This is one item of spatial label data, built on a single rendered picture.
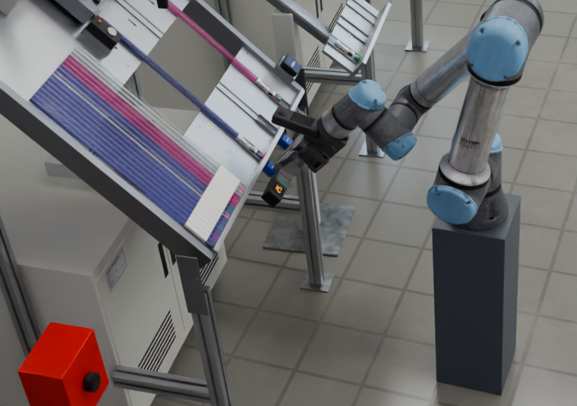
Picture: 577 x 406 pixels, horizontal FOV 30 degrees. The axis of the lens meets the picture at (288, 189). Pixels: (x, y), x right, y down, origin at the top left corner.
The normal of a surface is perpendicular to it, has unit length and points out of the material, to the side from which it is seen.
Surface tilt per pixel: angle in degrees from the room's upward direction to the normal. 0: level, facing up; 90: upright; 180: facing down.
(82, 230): 0
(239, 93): 45
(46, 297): 90
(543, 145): 0
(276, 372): 0
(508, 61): 82
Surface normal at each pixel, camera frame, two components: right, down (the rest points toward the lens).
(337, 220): -0.11, -0.79
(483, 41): -0.42, 0.48
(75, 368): 0.95, 0.11
